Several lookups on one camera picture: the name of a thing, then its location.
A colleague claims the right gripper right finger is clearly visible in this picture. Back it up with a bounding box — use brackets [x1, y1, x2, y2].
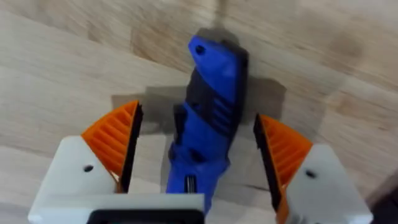
[252, 113, 374, 224]

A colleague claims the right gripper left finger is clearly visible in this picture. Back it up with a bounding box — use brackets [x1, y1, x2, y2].
[39, 100, 144, 195]

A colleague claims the blue electric screwdriver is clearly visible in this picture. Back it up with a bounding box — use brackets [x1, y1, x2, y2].
[165, 34, 250, 216]

